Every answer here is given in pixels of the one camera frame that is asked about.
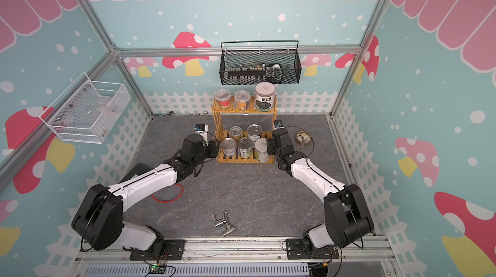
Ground wooden two-tier shelf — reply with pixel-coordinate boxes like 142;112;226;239
212;96;278;164

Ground large white-lid seed jar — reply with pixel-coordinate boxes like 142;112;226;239
254;82;276;112

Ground clear tub red contents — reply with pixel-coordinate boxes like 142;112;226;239
214;89;231;109

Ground clear tub orange contents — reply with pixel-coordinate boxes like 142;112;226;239
235;91;251;111

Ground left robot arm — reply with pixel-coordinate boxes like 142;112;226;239
71;131;220;258

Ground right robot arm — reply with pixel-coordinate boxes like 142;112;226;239
267;128;375;249

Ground cauliflower label plastic jar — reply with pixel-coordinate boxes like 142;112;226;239
254;138;270;163

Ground round tin on floor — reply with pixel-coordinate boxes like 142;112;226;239
295;131;313;146

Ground rear tin can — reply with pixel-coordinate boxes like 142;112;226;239
247;124;263;142

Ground green label tin can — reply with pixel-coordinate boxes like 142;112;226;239
221;138;237;157

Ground purple label tin can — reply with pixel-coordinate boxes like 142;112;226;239
237;137;253;159

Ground black flat box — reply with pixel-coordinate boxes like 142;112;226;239
119;163;152;183

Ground black items in basket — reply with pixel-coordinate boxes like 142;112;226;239
220;64;283;85

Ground chrome faucet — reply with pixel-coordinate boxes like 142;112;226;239
212;211;236;236

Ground green circuit board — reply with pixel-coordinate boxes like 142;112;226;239
147;265;167;274

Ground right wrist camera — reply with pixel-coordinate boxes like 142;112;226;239
273;120;284;130

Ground red cable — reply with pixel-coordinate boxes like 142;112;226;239
150;183;185;203

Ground black wire wall basket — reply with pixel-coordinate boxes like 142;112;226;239
219;40;302;85

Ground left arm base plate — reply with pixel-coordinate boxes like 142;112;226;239
129;239;186;262

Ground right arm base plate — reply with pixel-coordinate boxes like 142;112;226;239
281;238;339;261

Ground white wire wall basket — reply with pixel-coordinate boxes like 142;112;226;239
39;73;131;144

